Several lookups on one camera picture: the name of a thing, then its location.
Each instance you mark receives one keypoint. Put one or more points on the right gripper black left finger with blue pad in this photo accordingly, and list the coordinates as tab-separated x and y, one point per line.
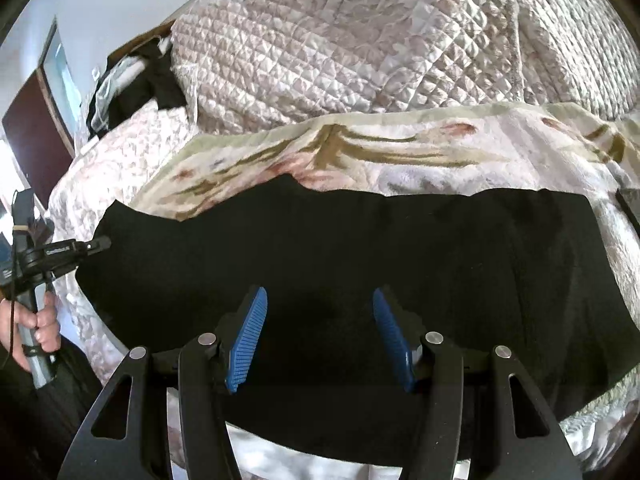
125	434

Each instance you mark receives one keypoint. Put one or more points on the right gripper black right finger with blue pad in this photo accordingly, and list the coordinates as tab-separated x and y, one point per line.
496	409

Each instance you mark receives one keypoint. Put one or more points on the black pants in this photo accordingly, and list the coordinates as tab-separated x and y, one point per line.
526	269

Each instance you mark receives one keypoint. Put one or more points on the person's left hand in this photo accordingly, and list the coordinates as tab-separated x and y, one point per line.
44	323

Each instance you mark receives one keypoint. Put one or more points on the dark red wooden door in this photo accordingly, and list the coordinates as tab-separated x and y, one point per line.
38	137

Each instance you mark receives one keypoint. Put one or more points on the person's black left sleeve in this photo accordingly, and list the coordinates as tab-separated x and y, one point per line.
39	425

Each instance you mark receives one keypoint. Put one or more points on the dark clothes pile on bed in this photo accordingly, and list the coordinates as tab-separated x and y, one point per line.
141	75

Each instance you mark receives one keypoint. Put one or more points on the floral green plush blanket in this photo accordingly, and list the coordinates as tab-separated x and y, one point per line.
453	150

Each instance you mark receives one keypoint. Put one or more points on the quilted beige satin bedspread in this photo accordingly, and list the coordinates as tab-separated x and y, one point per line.
249	66

